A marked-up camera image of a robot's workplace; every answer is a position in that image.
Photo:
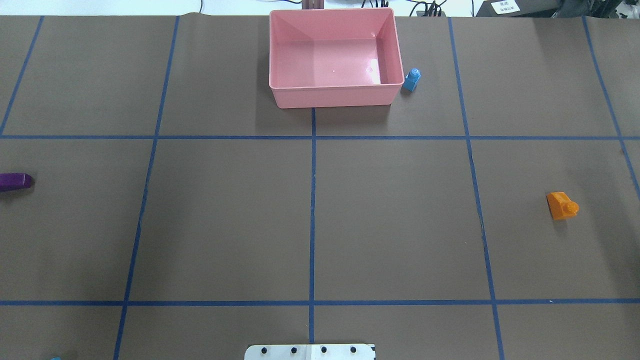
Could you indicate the pink plastic box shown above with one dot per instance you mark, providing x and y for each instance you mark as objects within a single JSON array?
[{"x": 345, "y": 57}]

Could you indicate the purple sloped toy block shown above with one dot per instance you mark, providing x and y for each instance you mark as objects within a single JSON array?
[{"x": 15, "y": 182}]

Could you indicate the small blue toy block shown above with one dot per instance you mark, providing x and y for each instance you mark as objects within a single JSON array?
[{"x": 412, "y": 79}]

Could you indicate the orange sloped toy block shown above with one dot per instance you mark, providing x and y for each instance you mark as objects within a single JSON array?
[{"x": 561, "y": 206}]

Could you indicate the black device with label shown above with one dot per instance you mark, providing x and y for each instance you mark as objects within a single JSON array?
[{"x": 518, "y": 8}]

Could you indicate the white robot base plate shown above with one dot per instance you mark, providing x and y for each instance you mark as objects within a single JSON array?
[{"x": 331, "y": 351}]

